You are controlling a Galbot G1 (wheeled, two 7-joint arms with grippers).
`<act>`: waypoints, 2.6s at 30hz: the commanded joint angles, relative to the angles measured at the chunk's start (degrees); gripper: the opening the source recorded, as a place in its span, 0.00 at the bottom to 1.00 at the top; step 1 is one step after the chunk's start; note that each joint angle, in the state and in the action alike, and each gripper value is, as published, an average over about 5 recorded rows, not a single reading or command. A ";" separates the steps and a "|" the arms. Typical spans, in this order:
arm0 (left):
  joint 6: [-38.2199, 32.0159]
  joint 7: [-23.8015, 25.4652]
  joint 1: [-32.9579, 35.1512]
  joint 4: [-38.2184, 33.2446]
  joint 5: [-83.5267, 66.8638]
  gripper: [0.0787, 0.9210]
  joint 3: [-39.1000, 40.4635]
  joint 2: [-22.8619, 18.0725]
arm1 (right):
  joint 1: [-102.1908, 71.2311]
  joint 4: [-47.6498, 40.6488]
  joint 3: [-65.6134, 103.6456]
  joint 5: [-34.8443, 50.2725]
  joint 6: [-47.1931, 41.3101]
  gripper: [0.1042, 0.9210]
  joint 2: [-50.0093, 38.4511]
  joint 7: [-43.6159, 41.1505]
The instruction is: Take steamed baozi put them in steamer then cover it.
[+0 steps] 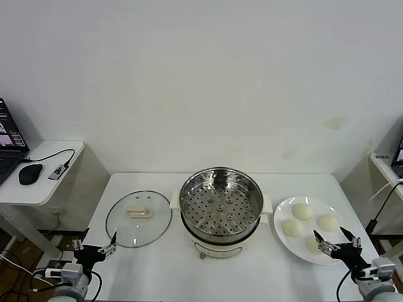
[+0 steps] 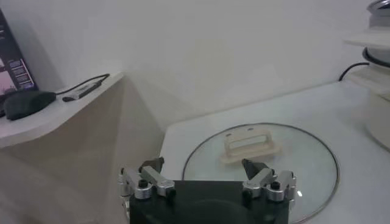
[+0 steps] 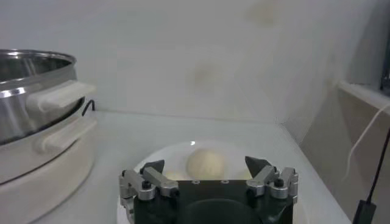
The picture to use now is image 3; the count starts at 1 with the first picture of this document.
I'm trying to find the white round plate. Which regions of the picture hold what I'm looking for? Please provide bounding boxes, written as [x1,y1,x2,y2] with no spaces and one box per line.
[117,139,305,224]

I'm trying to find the white side table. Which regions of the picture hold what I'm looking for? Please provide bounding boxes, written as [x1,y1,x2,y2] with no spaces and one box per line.
[336,79,390,118]

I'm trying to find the black cable with adapter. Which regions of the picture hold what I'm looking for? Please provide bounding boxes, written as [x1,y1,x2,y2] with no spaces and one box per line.
[352,127,390,224]

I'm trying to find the white steamed baozi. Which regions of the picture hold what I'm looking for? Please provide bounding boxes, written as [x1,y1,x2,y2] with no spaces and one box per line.
[186,148,228,180]

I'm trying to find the black cooker power cord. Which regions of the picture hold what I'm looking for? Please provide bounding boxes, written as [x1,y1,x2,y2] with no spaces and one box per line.
[81,99,96,117]

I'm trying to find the steel perforated steamer basket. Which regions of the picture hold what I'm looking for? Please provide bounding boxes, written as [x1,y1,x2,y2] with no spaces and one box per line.
[0,49,97,145]

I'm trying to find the steel steamer pot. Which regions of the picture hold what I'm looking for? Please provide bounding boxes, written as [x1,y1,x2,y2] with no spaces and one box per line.
[0,117,99,224]

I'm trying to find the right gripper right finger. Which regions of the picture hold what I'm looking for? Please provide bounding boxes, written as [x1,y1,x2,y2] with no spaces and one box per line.
[245,156,299,200]

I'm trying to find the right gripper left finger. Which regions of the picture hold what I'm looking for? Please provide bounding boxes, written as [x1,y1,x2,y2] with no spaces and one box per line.
[118,159,180,201]

